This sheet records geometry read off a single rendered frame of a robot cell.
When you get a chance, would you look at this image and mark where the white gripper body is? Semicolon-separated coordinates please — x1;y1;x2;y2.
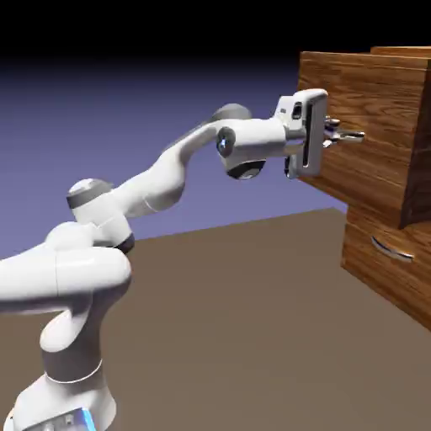
285;88;330;179

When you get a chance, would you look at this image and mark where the curved silver drawer handle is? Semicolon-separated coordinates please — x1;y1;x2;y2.
369;234;416;263
331;129;367;145

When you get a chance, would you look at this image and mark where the brown wooden drawer front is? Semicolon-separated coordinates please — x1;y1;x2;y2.
339;220;431;333
295;50;431;231

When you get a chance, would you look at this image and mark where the brown wooden cabinet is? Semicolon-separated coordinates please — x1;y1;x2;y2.
339;45;431;333

